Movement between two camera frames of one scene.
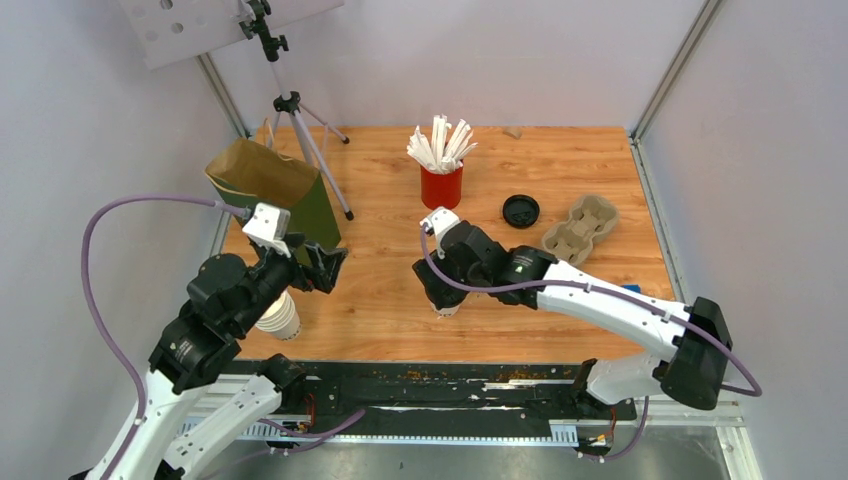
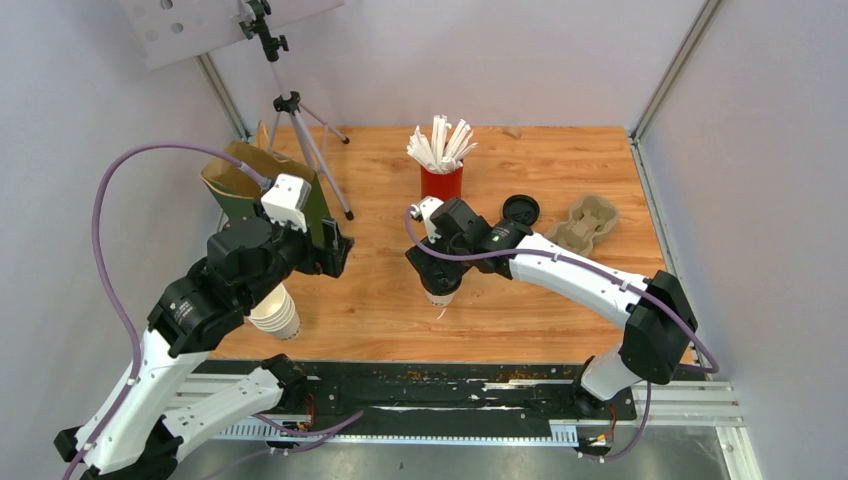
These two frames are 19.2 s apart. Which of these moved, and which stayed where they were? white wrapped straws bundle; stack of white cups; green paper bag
Moved: green paper bag
Stayed: stack of white cups; white wrapped straws bundle
